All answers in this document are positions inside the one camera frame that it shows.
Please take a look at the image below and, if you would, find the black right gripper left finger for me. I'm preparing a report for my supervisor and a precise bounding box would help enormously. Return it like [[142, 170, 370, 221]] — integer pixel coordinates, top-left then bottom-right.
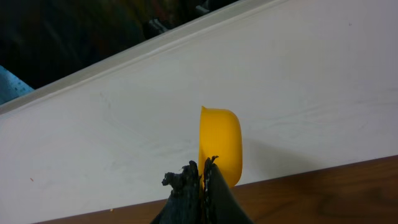
[[150, 161, 201, 224]]

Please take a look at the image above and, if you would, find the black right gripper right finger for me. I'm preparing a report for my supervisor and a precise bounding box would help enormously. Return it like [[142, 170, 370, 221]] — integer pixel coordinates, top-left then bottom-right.
[[203, 156, 253, 224]]

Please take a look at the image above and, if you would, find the yellow plastic measuring scoop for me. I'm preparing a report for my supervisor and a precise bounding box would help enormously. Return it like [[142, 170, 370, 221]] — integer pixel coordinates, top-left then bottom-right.
[[198, 106, 243, 188]]

